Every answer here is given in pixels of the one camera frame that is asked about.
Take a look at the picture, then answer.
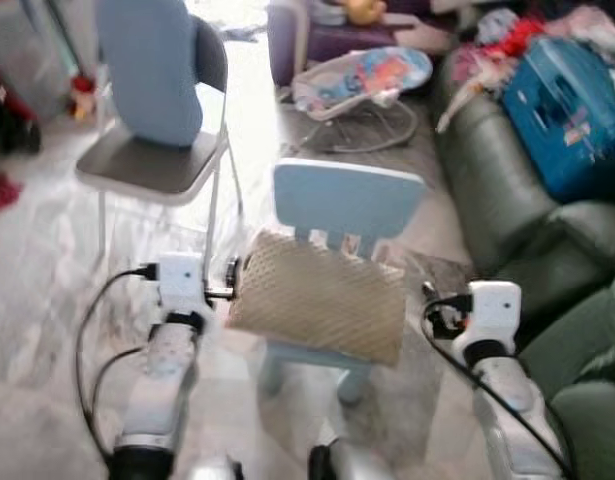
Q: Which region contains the beige bumpy pillow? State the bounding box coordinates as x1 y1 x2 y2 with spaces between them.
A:
225 228 408 369

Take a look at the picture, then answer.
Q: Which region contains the green leather sofa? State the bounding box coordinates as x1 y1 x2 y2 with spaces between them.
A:
432 55 615 480

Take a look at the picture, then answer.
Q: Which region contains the light blue child chair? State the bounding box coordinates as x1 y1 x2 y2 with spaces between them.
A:
255 158 430 406

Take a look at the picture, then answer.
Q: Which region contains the grey folding chair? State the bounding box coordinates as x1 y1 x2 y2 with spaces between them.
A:
75 15 246 281

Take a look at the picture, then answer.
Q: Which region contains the silver left robot leg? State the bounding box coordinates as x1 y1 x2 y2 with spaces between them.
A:
182 455 246 480

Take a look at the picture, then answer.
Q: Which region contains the silver robot leg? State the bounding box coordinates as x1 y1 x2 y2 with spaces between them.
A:
182 455 246 480
307 437 393 480

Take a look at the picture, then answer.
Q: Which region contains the silver right robot leg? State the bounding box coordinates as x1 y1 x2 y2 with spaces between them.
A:
307 437 393 480

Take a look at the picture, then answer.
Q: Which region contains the blue-grey cushion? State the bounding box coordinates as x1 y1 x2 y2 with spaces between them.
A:
95 0 204 149

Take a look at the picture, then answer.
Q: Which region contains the beige doll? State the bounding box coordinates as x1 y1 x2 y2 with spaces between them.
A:
435 60 513 134

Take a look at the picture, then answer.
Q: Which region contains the small red yellow toy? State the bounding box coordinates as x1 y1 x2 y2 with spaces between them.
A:
69 75 98 121

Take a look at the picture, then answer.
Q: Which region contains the blue plastic crate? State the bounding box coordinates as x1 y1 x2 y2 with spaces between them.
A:
502 38 615 206

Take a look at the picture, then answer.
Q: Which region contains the red floor rag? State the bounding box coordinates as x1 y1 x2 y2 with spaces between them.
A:
0 172 24 211

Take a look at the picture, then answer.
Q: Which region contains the colourful baby bouncer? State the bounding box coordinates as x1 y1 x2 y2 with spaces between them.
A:
290 45 435 154

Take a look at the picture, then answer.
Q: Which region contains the purple armchair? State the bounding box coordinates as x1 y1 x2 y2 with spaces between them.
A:
267 0 458 86

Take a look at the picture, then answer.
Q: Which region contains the black bag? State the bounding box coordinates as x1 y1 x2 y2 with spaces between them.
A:
0 75 43 156

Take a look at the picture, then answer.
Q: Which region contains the red cloth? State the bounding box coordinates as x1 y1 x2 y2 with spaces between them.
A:
482 18 545 61

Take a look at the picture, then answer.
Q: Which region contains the yellow soft toy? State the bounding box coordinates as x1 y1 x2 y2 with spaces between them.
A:
339 0 388 26

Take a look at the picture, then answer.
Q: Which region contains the pink and white clothes heap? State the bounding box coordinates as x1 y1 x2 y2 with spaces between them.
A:
542 5 615 66

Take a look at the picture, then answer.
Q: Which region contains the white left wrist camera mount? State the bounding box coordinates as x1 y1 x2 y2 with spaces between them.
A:
155 252 209 317

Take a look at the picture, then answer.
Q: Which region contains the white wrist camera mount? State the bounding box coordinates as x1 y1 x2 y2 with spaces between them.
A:
155 252 209 317
467 281 523 346

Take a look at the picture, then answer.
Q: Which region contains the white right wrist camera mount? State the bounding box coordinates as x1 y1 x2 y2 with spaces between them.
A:
467 281 523 346

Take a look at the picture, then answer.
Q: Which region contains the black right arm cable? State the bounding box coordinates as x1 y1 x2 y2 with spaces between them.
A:
424 300 576 479

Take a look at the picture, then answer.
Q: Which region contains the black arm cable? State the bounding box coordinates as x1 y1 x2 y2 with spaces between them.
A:
424 300 576 479
75 263 158 461
87 345 148 431

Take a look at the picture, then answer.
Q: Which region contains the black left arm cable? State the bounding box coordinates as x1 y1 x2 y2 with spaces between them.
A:
87 345 148 431
75 263 158 461

